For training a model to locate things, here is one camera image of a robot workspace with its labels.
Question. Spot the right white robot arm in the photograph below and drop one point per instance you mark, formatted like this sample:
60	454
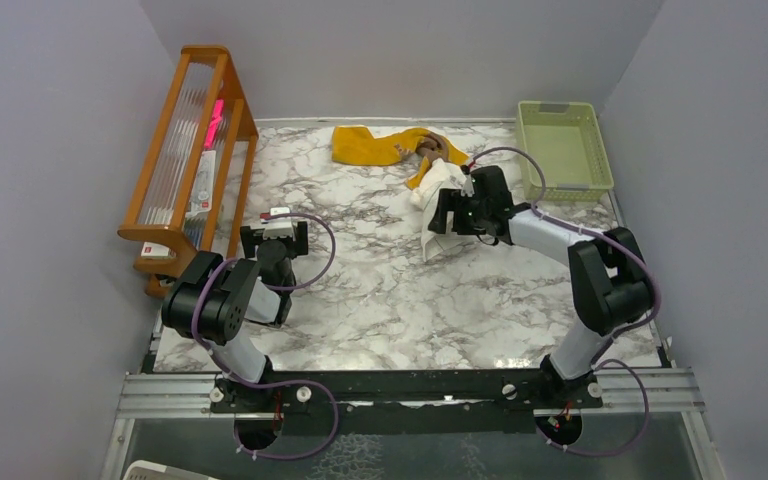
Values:
610	285

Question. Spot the small white red box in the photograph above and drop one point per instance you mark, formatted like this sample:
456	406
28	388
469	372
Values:
151	250

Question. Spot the green plastic basket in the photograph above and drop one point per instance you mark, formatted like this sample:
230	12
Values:
565	139

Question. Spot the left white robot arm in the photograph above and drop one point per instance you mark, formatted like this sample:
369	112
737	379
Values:
212	301

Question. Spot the wooden shelf rack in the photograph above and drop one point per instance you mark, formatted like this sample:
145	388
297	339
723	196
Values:
156	211

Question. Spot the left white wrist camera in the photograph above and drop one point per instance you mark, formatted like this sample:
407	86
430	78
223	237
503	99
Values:
277	224

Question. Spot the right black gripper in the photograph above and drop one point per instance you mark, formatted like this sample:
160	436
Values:
452	200

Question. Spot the white basket corner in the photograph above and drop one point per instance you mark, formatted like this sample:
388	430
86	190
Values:
146	470

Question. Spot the yellow brown towel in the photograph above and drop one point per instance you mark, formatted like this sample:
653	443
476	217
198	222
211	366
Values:
357	146

